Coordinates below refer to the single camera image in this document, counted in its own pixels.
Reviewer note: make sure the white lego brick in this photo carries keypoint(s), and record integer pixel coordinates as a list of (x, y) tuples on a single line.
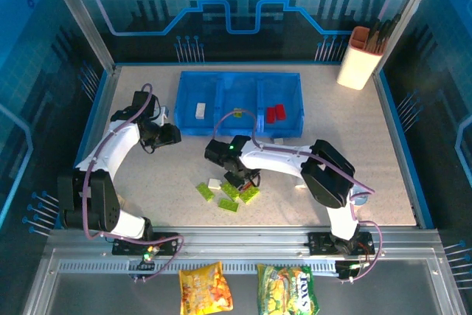
[(214, 183), (278, 141), (200, 111), (299, 183)]

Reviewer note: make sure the small green lego brick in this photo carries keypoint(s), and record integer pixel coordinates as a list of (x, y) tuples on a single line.
[(237, 113)]

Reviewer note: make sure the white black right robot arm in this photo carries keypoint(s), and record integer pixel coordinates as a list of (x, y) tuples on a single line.
[(280, 162)]

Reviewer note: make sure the blue divided plastic bin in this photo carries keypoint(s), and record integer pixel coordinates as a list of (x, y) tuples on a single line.
[(236, 82)]

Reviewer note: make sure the yellow snack bag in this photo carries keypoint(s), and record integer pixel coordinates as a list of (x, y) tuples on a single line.
[(204, 289)]

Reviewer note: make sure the green snack bag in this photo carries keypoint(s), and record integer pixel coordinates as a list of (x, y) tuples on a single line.
[(285, 289)]

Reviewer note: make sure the beige utensil holder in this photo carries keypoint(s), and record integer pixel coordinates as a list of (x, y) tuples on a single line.
[(357, 68)]

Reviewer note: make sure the aluminium frame rail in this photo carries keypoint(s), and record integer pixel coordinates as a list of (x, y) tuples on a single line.
[(239, 237)]

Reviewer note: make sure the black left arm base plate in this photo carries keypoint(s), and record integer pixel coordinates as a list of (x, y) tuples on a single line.
[(167, 241)]

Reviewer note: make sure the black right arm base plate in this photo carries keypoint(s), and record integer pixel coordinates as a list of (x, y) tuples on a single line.
[(319, 243)]

